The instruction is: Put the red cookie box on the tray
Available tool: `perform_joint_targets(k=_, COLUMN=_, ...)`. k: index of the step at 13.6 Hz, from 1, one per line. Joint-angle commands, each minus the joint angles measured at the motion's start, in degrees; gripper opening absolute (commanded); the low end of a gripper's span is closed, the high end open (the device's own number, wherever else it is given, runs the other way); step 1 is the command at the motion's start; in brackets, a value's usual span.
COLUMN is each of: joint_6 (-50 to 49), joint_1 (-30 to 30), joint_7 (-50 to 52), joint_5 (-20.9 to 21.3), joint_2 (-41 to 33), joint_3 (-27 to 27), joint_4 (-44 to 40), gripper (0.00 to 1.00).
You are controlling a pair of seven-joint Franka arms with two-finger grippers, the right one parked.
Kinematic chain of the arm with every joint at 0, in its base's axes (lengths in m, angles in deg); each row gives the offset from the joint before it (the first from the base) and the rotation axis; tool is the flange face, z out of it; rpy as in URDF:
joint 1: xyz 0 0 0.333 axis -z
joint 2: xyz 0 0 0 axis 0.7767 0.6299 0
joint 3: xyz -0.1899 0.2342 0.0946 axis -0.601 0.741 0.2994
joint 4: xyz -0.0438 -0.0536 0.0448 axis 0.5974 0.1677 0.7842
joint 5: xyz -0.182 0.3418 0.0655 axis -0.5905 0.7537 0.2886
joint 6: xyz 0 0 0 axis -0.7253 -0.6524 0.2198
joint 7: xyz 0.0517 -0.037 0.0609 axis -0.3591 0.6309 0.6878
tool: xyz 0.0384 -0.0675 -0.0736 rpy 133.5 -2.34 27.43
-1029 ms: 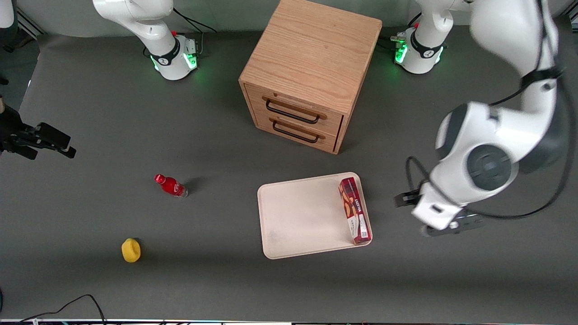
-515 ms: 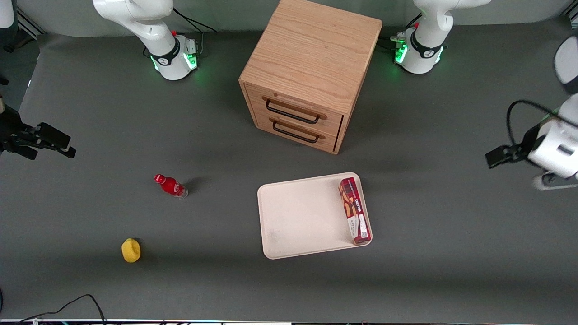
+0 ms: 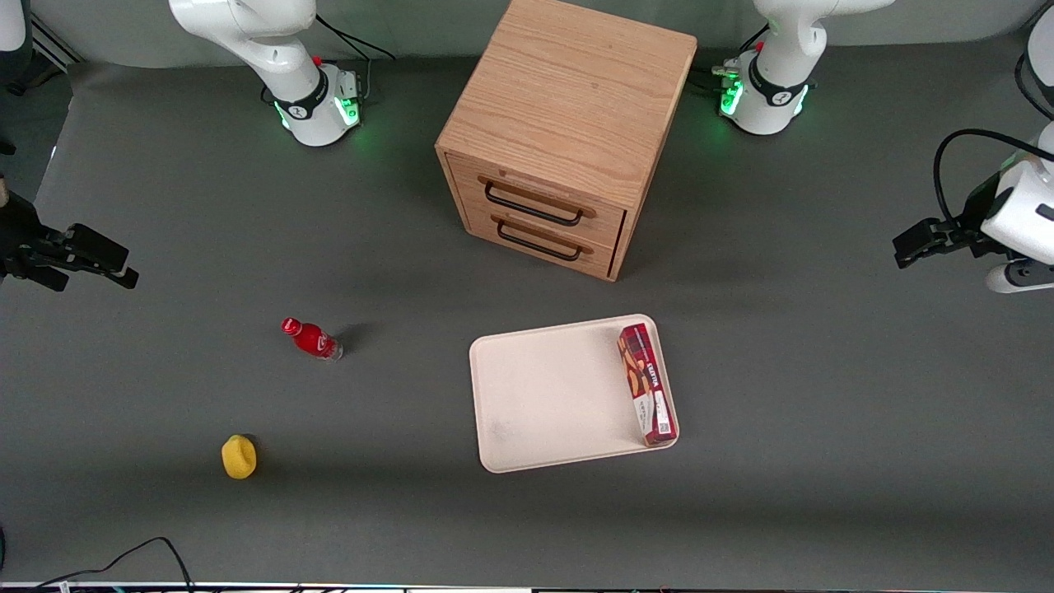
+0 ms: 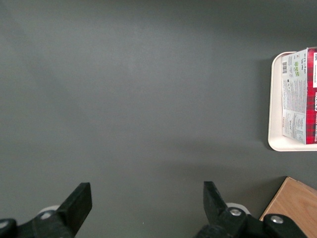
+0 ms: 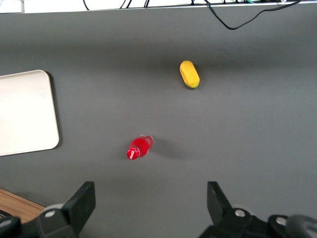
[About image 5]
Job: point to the beige rectangular tray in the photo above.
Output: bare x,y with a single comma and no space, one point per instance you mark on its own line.
27,114

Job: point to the yellow sponge toy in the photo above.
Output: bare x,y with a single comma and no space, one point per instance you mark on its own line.
190,74

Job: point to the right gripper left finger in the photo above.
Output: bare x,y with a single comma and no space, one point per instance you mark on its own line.
79,205

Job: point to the wooden drawer cabinet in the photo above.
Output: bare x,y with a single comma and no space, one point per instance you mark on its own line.
17,204

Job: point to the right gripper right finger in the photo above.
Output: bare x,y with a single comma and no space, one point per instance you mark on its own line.
219,207

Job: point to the small red cola bottle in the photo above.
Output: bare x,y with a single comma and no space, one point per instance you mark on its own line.
138,147

